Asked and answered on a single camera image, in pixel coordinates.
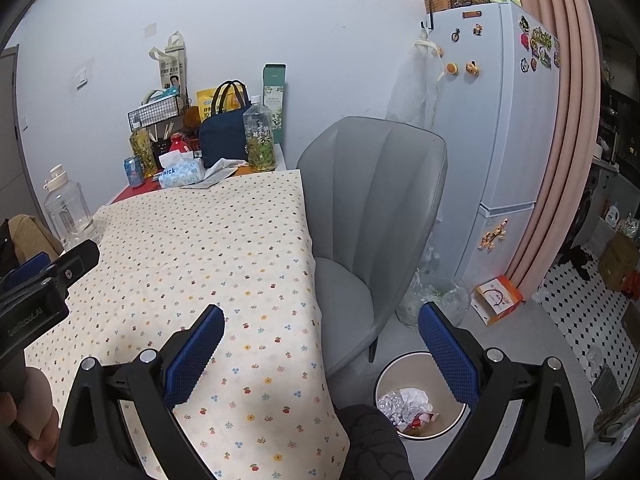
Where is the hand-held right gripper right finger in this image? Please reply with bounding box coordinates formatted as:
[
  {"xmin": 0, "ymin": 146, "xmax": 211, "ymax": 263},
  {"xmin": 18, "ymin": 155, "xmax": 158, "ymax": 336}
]
[{"xmin": 417, "ymin": 301, "xmax": 586, "ymax": 480}]

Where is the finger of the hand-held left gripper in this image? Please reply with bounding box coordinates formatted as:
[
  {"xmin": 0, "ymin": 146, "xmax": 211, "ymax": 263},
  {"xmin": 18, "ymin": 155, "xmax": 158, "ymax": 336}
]
[
  {"xmin": 0, "ymin": 252, "xmax": 53, "ymax": 293},
  {"xmin": 0, "ymin": 239, "xmax": 100, "ymax": 311}
]

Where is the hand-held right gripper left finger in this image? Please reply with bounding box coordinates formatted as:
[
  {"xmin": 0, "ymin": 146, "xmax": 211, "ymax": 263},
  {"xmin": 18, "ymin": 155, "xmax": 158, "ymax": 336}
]
[{"xmin": 55, "ymin": 304, "xmax": 226, "ymax": 480}]

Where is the white tissue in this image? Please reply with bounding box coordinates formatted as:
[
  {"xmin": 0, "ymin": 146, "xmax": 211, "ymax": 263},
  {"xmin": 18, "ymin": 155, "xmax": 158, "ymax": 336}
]
[{"xmin": 400, "ymin": 387, "xmax": 435, "ymax": 413}]

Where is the white trash bin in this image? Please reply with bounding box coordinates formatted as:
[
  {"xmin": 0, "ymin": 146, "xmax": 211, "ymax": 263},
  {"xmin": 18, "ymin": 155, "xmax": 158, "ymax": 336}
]
[{"xmin": 374, "ymin": 352, "xmax": 471, "ymax": 442}]

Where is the red and white packet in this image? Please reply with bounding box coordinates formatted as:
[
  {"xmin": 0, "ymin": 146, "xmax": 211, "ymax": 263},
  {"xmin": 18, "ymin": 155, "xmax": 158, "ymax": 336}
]
[{"xmin": 400, "ymin": 410, "xmax": 441, "ymax": 436}]

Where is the silver foil ball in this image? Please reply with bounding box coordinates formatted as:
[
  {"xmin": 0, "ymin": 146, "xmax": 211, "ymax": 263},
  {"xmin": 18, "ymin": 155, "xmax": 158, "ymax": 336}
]
[{"xmin": 377, "ymin": 391, "xmax": 406, "ymax": 421}]

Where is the person's left hand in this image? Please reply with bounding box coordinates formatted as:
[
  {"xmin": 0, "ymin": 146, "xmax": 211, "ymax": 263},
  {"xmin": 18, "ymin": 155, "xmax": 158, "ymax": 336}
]
[{"xmin": 0, "ymin": 367, "xmax": 61, "ymax": 463}]

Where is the black garment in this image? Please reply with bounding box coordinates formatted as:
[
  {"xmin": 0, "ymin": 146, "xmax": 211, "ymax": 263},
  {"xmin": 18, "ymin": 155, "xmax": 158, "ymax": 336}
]
[{"xmin": 0, "ymin": 217, "xmax": 23, "ymax": 276}]

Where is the brown coat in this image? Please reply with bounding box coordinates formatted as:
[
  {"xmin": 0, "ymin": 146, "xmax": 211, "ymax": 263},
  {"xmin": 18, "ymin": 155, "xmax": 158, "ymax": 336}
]
[{"xmin": 7, "ymin": 214, "xmax": 63, "ymax": 266}]

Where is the clear water jug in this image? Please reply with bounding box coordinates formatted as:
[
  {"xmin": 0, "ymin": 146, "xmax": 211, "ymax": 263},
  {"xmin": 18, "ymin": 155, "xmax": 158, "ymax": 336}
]
[{"xmin": 42, "ymin": 164, "xmax": 98, "ymax": 251}]

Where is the clear plastic bag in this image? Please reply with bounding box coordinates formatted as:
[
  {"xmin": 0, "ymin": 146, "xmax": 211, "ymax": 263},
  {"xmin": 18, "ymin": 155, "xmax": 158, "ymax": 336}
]
[{"xmin": 396, "ymin": 260, "xmax": 471, "ymax": 330}]

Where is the orange and white box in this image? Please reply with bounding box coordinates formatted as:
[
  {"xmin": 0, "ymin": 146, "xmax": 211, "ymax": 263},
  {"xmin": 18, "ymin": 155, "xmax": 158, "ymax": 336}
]
[{"xmin": 473, "ymin": 275, "xmax": 525, "ymax": 326}]

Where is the blue drink can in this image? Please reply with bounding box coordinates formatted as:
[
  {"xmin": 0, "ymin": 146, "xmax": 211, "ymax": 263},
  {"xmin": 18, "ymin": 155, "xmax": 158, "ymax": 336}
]
[{"xmin": 123, "ymin": 156, "xmax": 145, "ymax": 188}]

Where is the floral tablecloth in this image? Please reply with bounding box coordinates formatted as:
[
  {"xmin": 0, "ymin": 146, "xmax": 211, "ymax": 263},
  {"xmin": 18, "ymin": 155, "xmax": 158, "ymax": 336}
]
[{"xmin": 24, "ymin": 167, "xmax": 351, "ymax": 476}]

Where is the small tea bottle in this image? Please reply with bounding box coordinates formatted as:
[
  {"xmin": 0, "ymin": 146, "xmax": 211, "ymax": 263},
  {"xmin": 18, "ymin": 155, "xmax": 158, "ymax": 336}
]
[{"xmin": 129, "ymin": 127, "xmax": 158, "ymax": 178}]

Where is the gold figure magnet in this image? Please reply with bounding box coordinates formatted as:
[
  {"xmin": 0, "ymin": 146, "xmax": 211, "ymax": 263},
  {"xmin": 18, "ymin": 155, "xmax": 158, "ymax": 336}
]
[{"xmin": 477, "ymin": 217, "xmax": 510, "ymax": 251}]

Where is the blue tissue box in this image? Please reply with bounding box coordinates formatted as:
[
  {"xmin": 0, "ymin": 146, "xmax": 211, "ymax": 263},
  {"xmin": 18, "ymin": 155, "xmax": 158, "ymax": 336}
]
[{"xmin": 157, "ymin": 152, "xmax": 204, "ymax": 189}]

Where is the black pen holder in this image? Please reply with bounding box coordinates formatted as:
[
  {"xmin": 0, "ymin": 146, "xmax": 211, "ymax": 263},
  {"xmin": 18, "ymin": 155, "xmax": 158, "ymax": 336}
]
[{"xmin": 150, "ymin": 127, "xmax": 171, "ymax": 158}]

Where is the grey door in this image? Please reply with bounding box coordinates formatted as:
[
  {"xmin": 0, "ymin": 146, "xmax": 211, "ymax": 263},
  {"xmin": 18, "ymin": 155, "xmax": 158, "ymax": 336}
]
[{"xmin": 0, "ymin": 45, "xmax": 31, "ymax": 206}]

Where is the white folded paper sheet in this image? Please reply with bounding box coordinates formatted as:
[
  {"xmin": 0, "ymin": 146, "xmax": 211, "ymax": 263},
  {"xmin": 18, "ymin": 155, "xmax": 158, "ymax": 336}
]
[{"xmin": 180, "ymin": 158, "xmax": 249, "ymax": 189}]

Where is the grey upholstered chair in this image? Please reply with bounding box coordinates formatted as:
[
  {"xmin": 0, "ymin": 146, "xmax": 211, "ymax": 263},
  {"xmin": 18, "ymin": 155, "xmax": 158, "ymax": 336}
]
[{"xmin": 296, "ymin": 116, "xmax": 448, "ymax": 363}]

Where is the navy lunch bag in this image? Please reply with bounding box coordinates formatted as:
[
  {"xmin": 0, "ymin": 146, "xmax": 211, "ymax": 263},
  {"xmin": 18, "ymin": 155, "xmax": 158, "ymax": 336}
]
[{"xmin": 198, "ymin": 80, "xmax": 252, "ymax": 168}]

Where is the yellow snack packet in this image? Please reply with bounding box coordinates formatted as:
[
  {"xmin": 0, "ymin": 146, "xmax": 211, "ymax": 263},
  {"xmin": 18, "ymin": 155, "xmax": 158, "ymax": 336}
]
[{"xmin": 195, "ymin": 89, "xmax": 221, "ymax": 121}]

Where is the beige printed tote bag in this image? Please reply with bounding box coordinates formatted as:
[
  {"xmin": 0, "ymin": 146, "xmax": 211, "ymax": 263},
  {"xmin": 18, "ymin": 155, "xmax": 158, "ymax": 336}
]
[{"xmin": 148, "ymin": 31, "xmax": 188, "ymax": 98}]

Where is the large tea bottle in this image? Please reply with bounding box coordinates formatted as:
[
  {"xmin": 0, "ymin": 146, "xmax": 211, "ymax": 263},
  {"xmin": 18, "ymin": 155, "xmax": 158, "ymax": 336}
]
[{"xmin": 242, "ymin": 96, "xmax": 277, "ymax": 172}]

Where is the white refrigerator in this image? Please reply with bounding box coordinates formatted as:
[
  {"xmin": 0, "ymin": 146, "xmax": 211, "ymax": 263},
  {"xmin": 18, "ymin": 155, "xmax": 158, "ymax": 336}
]
[{"xmin": 425, "ymin": 1, "xmax": 560, "ymax": 291}]

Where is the pink curtain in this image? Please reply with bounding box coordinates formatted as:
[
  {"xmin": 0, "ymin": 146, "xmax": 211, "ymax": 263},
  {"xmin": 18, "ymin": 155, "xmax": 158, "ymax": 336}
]
[{"xmin": 490, "ymin": 0, "xmax": 603, "ymax": 301}]

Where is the white hanging bag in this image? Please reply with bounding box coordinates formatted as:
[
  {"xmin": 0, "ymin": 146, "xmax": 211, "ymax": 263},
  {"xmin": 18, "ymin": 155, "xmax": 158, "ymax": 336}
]
[{"xmin": 386, "ymin": 30, "xmax": 443, "ymax": 128}]

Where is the tall green box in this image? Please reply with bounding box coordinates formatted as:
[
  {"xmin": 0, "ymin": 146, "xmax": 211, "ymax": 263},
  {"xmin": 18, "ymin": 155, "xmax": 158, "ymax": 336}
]
[{"xmin": 262, "ymin": 63, "xmax": 287, "ymax": 143}]

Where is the dark kitchen shelf unit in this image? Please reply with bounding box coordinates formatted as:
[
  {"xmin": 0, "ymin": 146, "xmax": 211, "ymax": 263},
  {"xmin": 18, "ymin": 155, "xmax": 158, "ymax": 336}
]
[{"xmin": 595, "ymin": 35, "xmax": 640, "ymax": 171}]

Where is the cluster of refrigerator magnets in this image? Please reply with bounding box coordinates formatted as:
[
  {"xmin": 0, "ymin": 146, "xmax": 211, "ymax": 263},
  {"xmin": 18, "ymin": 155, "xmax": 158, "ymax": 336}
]
[{"xmin": 517, "ymin": 14, "xmax": 561, "ymax": 73}]

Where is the black wire basket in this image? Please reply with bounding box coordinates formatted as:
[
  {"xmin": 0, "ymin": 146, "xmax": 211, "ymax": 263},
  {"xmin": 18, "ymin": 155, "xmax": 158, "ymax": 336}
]
[{"xmin": 127, "ymin": 97, "xmax": 186, "ymax": 128}]

